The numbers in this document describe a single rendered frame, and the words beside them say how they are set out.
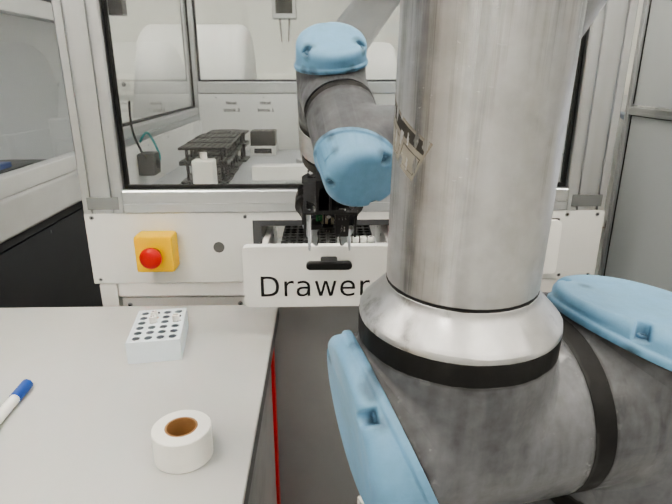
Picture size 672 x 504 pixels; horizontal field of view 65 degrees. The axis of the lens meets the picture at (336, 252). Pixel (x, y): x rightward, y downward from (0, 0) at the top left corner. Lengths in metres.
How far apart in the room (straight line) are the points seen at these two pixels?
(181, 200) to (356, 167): 0.64
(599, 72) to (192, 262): 0.85
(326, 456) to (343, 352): 1.03
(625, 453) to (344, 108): 0.36
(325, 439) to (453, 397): 1.02
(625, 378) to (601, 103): 0.83
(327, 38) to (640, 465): 0.45
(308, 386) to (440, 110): 1.01
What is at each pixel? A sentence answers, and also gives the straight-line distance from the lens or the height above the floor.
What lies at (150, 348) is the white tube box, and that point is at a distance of 0.91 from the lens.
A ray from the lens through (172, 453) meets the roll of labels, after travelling 0.68.
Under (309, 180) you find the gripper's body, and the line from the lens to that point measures 0.72.
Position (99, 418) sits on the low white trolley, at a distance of 0.82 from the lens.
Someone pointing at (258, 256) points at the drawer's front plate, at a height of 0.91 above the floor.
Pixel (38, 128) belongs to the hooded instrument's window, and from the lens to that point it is 1.78.
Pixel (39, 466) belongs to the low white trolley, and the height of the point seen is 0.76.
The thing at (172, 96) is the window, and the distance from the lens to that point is 1.06.
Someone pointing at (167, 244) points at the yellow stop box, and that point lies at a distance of 1.05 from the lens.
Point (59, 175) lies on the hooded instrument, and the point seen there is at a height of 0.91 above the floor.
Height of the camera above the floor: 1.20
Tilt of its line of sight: 19 degrees down
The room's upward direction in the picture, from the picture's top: straight up
